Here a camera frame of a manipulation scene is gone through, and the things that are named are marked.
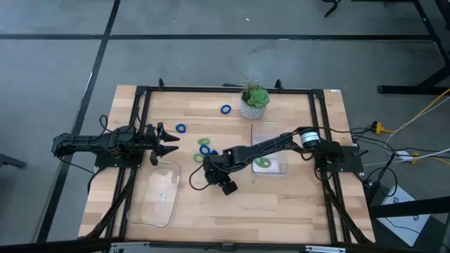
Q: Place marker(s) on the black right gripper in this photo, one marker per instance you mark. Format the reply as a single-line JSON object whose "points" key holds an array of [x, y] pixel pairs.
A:
{"points": [[218, 167]]}

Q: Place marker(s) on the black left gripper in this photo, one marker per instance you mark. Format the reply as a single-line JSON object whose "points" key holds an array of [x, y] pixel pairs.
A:
{"points": [[149, 140]]}

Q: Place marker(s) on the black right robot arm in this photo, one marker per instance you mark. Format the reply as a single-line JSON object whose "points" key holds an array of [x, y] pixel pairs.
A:
{"points": [[267, 145]]}

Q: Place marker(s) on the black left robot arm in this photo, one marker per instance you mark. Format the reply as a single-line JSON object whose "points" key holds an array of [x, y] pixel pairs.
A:
{"points": [[88, 142]]}

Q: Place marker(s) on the clear plastic bin rounded corners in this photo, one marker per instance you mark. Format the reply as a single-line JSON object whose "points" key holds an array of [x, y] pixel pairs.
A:
{"points": [[154, 196]]}

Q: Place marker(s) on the clear plastic bin straight walls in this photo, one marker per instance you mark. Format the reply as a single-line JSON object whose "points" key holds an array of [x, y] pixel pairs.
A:
{"points": [[277, 168]]}

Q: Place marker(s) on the succulent in white patterned pot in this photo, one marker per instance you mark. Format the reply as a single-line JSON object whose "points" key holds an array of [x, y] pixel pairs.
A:
{"points": [[254, 102]]}

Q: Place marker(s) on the black furniture foot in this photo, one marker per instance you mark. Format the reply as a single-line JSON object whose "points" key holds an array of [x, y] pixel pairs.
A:
{"points": [[12, 161]]}

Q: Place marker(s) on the white power strip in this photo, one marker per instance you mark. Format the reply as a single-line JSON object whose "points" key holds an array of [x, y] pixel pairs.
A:
{"points": [[404, 154]]}

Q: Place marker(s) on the black stand beam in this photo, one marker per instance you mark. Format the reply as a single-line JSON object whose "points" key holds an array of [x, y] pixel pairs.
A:
{"points": [[404, 210]]}

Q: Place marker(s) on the office chair base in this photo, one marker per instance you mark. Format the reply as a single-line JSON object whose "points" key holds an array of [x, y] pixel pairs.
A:
{"points": [[332, 8]]}

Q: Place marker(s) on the white cardboard box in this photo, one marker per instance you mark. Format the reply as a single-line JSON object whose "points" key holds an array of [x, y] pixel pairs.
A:
{"points": [[408, 228]]}

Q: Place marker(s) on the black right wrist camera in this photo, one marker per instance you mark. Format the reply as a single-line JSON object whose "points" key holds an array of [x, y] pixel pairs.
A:
{"points": [[230, 188]]}

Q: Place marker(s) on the black aluminium table frame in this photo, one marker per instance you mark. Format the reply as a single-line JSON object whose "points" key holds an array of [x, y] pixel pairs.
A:
{"points": [[211, 89]]}

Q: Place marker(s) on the black camera rig beam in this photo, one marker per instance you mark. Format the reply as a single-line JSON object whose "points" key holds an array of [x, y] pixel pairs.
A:
{"points": [[52, 246]]}

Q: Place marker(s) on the black desk frame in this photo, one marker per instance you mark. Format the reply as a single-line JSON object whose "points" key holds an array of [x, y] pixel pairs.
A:
{"points": [[404, 90]]}

